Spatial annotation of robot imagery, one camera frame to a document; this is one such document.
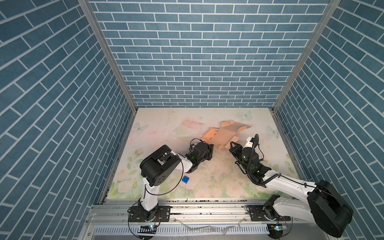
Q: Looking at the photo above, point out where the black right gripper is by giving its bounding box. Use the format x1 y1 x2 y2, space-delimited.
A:
230 141 251 175

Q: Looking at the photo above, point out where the pink cardboard paper box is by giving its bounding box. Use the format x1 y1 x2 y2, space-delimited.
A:
201 120 251 150

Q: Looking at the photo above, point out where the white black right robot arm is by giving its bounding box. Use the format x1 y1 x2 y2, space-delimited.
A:
229 135 354 238

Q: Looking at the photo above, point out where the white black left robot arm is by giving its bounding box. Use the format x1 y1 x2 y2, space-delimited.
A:
139 140 214 213

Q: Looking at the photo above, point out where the small blue cube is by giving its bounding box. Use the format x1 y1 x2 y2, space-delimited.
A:
182 176 190 184

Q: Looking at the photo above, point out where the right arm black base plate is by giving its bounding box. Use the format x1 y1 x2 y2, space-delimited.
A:
245 205 291 223

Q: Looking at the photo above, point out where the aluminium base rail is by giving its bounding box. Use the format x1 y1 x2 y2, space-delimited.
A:
77 197 343 240

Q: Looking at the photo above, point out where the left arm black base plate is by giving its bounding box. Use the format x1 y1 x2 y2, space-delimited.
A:
127 205 171 223

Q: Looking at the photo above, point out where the white ventilated cable duct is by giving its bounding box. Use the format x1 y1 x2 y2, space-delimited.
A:
94 224 270 237

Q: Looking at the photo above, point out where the aluminium corner frame post right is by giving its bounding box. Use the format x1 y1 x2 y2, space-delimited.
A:
272 0 341 114

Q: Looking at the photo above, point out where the aluminium corner frame post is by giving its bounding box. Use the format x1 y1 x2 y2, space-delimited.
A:
78 0 137 114
272 0 341 114

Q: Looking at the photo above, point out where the aluminium corner frame post left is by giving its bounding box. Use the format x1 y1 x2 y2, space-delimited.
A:
78 0 137 114

